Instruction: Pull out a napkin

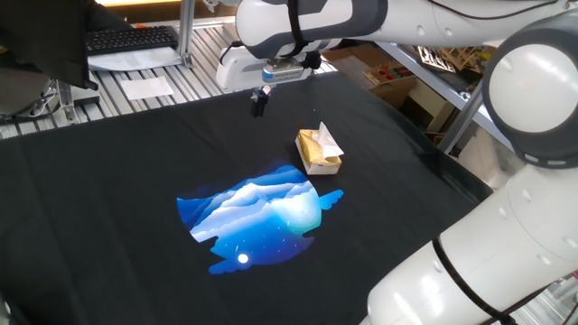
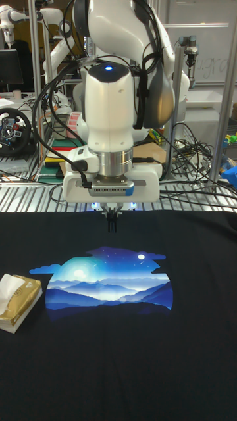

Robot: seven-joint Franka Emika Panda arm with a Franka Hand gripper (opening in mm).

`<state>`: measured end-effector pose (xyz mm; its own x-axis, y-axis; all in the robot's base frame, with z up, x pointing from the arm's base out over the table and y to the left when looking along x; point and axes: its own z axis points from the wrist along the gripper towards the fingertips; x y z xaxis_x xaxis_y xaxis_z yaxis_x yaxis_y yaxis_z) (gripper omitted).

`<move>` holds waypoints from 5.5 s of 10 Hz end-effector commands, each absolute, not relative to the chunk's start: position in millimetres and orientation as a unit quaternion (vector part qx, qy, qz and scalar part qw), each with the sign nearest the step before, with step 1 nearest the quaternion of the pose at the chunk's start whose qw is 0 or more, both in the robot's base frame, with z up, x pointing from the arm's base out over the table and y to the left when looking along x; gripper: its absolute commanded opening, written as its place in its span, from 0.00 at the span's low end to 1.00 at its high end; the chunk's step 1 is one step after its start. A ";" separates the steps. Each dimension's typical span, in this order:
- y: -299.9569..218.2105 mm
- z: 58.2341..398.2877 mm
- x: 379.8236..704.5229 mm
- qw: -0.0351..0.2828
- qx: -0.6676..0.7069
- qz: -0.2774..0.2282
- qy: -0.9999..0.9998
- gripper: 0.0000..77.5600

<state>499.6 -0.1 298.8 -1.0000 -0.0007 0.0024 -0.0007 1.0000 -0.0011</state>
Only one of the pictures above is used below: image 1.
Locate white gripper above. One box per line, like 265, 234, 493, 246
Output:
215, 44, 324, 118

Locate gold tissue pack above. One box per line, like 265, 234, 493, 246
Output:
294, 129, 343, 176

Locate white napkin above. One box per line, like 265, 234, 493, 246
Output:
315, 121, 345, 159

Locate brown cardboard box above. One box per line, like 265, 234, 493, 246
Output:
321, 42, 419, 109

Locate small white paper sheet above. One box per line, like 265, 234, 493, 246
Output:
119, 75, 175, 101

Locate tray of coloured blocks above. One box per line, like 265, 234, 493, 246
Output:
362, 62, 413, 86

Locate white paper stack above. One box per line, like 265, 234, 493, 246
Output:
88, 46, 184, 72

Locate black keyboard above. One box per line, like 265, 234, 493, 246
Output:
85, 25, 181, 57

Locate beige box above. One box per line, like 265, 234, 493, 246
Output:
406, 79, 456, 133

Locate black cloth with blue print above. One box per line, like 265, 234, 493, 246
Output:
0, 71, 493, 325

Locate wooden cutout sheets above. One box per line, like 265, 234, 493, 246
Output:
415, 44, 493, 74

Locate black monitor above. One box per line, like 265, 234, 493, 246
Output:
0, 0, 99, 91

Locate silver blue wrist mount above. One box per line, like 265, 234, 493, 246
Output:
261, 58, 304, 85

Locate aluminium post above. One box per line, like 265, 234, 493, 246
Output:
176, 0, 196, 69

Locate aluminium bracket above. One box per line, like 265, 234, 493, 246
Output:
56, 79, 77, 123

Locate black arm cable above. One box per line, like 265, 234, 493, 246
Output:
426, 0, 578, 325

